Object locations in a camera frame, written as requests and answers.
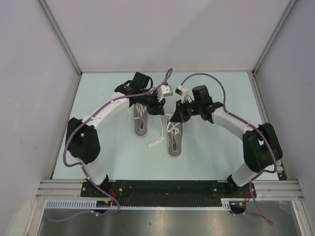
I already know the white slotted cable duct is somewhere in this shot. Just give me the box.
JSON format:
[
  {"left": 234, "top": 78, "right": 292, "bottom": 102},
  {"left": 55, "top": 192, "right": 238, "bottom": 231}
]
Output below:
[{"left": 45, "top": 199, "right": 230, "bottom": 211}]

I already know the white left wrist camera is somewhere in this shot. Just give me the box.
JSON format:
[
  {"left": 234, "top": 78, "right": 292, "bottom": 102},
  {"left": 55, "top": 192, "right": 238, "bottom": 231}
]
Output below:
[{"left": 157, "top": 84, "right": 173, "bottom": 100}]

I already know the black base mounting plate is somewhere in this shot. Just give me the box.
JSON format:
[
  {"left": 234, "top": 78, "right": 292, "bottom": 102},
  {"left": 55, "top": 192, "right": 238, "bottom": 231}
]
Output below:
[{"left": 81, "top": 179, "right": 257, "bottom": 207}]

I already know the aluminium corner post right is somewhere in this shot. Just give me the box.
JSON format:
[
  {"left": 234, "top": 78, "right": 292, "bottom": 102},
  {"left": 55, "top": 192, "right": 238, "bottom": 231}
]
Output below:
[{"left": 252, "top": 0, "right": 299, "bottom": 75}]

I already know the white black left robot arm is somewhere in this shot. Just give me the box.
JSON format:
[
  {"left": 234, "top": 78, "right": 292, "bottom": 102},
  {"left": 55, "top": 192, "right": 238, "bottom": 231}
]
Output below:
[{"left": 63, "top": 72, "right": 172, "bottom": 197}]

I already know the white shoelace of sneaker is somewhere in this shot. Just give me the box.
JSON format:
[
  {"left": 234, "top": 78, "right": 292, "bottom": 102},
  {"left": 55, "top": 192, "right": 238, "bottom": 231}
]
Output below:
[
  {"left": 148, "top": 114, "right": 170, "bottom": 148},
  {"left": 97, "top": 92, "right": 135, "bottom": 127}
]

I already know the aluminium frame rail front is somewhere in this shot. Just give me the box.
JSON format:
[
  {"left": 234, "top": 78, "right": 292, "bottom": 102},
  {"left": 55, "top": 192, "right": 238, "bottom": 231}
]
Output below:
[{"left": 35, "top": 179, "right": 304, "bottom": 201}]

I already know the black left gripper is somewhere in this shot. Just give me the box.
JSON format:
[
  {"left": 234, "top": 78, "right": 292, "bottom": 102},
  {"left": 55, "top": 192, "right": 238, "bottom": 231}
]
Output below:
[{"left": 138, "top": 88, "right": 165, "bottom": 116}]

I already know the aluminium corner post left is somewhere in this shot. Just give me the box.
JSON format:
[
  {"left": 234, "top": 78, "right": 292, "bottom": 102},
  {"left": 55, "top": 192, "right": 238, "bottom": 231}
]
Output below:
[{"left": 36, "top": 0, "right": 83, "bottom": 77}]

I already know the aluminium corner post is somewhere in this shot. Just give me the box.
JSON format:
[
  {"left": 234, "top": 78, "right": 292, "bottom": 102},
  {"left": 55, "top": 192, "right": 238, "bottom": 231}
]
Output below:
[
  {"left": 36, "top": 0, "right": 83, "bottom": 77},
  {"left": 252, "top": 0, "right": 299, "bottom": 75}
]

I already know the grey canvas sneaker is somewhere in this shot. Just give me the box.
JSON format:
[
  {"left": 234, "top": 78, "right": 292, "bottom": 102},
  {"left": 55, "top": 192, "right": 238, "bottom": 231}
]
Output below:
[
  {"left": 133, "top": 103, "right": 148, "bottom": 137},
  {"left": 166, "top": 113, "right": 183, "bottom": 158}
]

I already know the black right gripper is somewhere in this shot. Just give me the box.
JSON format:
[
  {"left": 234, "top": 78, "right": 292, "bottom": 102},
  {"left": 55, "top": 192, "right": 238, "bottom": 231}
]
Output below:
[{"left": 170, "top": 98, "right": 201, "bottom": 123}]

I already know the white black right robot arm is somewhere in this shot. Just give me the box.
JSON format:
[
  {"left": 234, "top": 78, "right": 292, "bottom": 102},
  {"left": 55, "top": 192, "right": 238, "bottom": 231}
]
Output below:
[{"left": 169, "top": 85, "right": 283, "bottom": 197}]

